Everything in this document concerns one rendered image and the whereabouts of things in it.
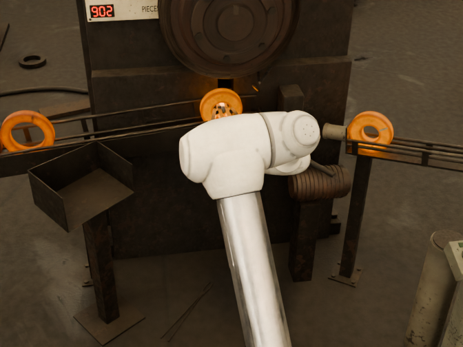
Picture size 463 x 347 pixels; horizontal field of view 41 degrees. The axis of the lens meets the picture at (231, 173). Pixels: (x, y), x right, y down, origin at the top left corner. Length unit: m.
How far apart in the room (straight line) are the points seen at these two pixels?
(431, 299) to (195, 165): 1.16
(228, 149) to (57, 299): 1.45
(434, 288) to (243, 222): 1.01
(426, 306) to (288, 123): 1.10
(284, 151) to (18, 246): 1.76
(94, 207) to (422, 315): 1.19
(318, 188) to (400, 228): 0.76
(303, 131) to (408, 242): 1.62
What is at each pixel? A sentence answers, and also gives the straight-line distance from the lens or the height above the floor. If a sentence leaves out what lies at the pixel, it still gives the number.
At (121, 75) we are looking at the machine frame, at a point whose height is 0.87.
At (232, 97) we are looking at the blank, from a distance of 2.21.
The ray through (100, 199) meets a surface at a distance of 2.07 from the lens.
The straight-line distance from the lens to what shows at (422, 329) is 2.34.
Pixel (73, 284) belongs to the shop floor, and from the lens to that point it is 2.66.
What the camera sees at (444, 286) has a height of 0.37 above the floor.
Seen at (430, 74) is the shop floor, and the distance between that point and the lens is 4.49.
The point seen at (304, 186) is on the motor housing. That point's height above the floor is 0.50.
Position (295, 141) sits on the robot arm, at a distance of 1.34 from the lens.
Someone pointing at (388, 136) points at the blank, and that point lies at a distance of 2.22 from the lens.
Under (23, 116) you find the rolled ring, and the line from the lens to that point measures 2.25.
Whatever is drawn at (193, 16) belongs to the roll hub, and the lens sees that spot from 1.97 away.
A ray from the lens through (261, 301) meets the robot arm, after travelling 1.35.
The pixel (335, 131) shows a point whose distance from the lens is 2.27.
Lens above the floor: 1.83
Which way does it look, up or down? 35 degrees down
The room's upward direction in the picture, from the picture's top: 1 degrees clockwise
